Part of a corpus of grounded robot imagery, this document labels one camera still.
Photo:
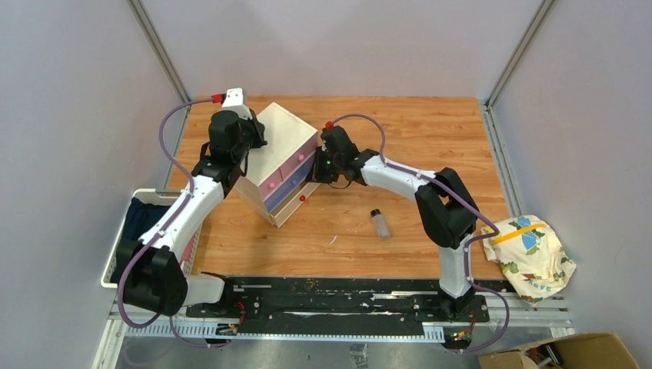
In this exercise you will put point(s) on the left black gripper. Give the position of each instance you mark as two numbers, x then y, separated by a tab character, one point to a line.
257	128

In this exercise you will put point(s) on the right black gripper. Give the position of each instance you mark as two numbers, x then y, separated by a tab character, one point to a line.
317	174

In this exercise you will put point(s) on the pink drawer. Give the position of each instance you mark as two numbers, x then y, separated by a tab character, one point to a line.
297	158
269	185

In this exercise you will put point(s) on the white mini drawer cabinet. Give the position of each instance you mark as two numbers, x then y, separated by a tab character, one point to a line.
285	133

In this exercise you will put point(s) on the purple drawer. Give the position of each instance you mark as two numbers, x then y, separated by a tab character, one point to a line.
288	185

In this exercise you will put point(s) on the cream bottom drawer red knob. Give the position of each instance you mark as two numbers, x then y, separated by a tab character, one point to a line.
290	203

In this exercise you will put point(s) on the small clear bottle black cap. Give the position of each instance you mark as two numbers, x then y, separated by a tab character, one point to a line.
380	224

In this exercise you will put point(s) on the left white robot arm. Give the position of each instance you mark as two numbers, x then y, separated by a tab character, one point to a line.
151	276

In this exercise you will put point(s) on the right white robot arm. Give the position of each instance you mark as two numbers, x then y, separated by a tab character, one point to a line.
444	204

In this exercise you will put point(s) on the white perforated basket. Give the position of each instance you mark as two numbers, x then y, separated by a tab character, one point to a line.
161	197

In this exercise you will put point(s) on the dark blue cloth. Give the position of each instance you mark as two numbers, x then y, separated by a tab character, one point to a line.
140	218

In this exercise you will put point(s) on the printed cream cloth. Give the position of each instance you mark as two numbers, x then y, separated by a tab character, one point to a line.
531	257

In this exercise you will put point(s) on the cardboard box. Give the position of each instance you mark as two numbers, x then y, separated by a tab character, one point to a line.
586	350

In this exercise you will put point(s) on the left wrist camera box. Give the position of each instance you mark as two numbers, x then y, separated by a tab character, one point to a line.
236	100

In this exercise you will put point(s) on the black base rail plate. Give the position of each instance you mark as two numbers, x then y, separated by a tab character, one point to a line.
340	309

